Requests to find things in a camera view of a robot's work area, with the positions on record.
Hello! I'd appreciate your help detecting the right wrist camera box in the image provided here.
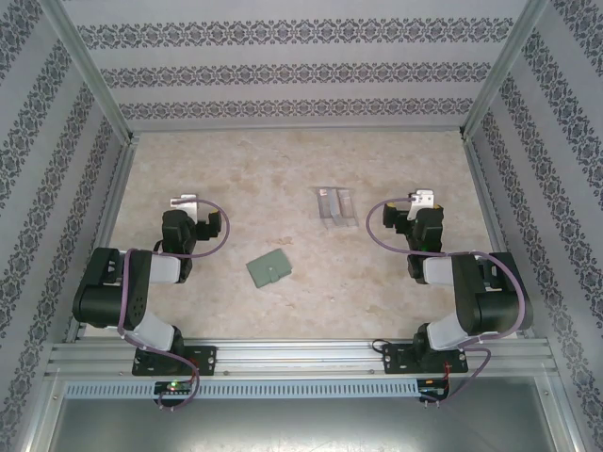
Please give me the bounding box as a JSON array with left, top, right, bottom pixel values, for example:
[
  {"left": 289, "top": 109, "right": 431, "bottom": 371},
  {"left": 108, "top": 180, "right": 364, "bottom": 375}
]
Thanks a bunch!
[{"left": 407, "top": 188, "right": 435, "bottom": 221}]

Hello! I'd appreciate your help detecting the aluminium mounting rail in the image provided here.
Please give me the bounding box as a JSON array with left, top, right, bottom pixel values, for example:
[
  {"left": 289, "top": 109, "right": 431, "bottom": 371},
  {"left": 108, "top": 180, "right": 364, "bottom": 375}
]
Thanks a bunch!
[{"left": 46, "top": 341, "right": 552, "bottom": 378}]

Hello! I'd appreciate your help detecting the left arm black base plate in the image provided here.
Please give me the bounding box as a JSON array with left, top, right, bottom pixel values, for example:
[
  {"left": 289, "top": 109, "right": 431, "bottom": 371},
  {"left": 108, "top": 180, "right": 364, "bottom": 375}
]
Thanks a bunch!
[{"left": 131, "top": 346, "right": 218, "bottom": 377}]

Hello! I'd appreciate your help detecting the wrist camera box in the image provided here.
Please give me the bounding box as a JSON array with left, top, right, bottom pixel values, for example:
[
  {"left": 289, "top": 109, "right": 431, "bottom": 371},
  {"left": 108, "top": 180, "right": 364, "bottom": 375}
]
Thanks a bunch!
[
  {"left": 407, "top": 188, "right": 435, "bottom": 221},
  {"left": 169, "top": 192, "right": 200, "bottom": 221}
]

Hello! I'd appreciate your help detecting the grey slotted cable duct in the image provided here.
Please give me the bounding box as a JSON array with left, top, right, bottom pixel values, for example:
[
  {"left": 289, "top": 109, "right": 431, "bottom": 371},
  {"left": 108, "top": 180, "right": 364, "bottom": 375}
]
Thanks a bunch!
[{"left": 63, "top": 379, "right": 420, "bottom": 399}]

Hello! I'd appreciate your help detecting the aluminium side rail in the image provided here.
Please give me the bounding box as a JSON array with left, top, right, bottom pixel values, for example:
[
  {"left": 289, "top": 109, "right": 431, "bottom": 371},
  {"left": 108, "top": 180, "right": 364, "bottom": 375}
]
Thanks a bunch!
[
  {"left": 464, "top": 134, "right": 536, "bottom": 340},
  {"left": 64, "top": 134, "right": 140, "bottom": 343}
]

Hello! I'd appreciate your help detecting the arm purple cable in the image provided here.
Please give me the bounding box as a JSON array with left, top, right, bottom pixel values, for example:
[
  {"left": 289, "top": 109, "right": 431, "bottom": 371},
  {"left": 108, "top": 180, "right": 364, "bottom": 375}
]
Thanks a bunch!
[
  {"left": 366, "top": 197, "right": 528, "bottom": 409},
  {"left": 116, "top": 197, "right": 232, "bottom": 412}
]

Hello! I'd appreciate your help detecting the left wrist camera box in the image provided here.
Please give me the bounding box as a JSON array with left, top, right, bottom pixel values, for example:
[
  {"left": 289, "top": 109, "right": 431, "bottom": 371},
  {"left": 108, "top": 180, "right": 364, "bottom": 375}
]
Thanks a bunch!
[{"left": 169, "top": 192, "right": 200, "bottom": 221}]

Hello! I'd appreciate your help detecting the clear acrylic card stand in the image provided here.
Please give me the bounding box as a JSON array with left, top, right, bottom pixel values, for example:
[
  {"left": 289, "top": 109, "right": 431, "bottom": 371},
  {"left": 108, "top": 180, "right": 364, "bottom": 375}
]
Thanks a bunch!
[{"left": 311, "top": 186, "right": 359, "bottom": 230}]

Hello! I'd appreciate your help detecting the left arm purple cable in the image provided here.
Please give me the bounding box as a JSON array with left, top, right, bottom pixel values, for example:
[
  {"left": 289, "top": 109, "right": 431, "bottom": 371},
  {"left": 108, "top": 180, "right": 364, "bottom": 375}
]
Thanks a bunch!
[{"left": 116, "top": 197, "right": 232, "bottom": 412}]

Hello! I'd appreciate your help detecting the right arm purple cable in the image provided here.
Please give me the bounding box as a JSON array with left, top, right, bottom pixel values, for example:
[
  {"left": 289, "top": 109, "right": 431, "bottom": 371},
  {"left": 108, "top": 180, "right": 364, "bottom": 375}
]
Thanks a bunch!
[{"left": 366, "top": 197, "right": 528, "bottom": 409}]

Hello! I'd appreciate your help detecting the aluminium frame post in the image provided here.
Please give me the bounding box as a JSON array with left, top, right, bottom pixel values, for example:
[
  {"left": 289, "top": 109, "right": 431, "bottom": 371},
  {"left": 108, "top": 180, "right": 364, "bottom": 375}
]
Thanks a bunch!
[
  {"left": 36, "top": 0, "right": 140, "bottom": 145},
  {"left": 459, "top": 0, "right": 552, "bottom": 142}
]

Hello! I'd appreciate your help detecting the green card holder wallet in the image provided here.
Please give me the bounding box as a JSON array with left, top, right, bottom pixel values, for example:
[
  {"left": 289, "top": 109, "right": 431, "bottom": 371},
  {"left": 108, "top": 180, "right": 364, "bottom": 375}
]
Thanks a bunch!
[{"left": 245, "top": 249, "right": 293, "bottom": 289}]

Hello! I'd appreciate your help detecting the grey metal panel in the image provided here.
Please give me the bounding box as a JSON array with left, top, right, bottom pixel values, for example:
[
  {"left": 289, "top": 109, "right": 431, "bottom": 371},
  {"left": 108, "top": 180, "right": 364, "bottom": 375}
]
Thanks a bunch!
[{"left": 44, "top": 397, "right": 583, "bottom": 452}]

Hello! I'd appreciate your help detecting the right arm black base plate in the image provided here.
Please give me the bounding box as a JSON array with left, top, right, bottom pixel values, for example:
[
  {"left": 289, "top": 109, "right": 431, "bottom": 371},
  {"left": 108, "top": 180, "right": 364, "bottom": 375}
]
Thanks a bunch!
[{"left": 382, "top": 342, "right": 470, "bottom": 376}]

